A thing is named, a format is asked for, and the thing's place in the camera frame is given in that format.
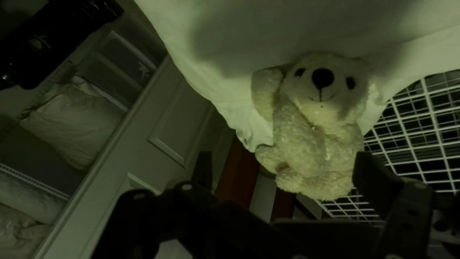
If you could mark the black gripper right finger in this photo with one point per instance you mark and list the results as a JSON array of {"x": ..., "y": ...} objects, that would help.
[{"x": 397, "y": 211}]

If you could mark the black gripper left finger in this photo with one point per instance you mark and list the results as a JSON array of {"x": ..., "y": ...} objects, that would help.
[{"x": 134, "y": 225}]

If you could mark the white fluffy teddy bear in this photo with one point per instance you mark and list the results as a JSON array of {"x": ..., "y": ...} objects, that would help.
[{"x": 311, "y": 139}]

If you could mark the white pillow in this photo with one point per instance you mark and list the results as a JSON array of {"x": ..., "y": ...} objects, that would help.
[{"x": 72, "y": 120}]

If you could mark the white draped cloth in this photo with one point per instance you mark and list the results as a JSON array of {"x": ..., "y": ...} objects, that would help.
[{"x": 230, "y": 38}]

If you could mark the wooden bunk bed frame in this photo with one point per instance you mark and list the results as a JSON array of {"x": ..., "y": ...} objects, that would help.
[{"x": 237, "y": 173}]

